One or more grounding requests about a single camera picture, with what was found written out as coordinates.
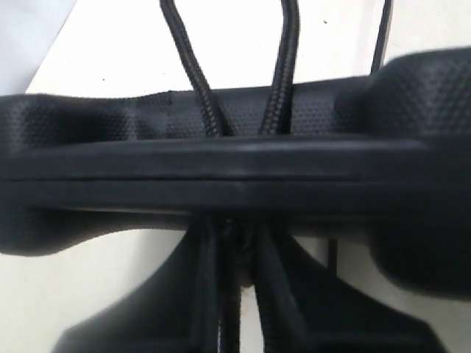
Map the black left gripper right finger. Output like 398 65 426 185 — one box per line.
254 220 470 352

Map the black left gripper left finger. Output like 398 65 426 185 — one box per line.
53 217 240 352

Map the black braided rope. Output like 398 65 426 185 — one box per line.
160 0 394 353

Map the black plastic carrying case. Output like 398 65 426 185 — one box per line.
1 48 470 296

